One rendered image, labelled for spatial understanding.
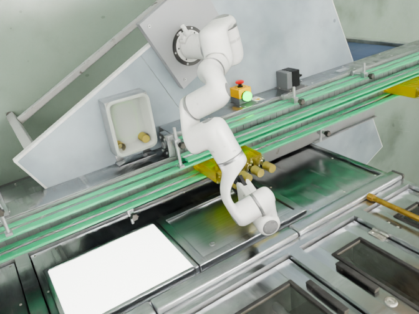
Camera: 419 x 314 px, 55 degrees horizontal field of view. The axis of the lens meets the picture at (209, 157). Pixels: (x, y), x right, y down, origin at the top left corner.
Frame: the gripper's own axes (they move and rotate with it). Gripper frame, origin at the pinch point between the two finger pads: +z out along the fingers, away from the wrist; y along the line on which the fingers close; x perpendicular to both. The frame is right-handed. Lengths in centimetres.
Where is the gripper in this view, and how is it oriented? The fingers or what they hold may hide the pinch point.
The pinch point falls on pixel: (237, 184)
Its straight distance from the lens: 148.9
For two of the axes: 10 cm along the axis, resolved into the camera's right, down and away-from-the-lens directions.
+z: -3.0, -3.9, 8.7
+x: -9.4, 2.6, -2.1
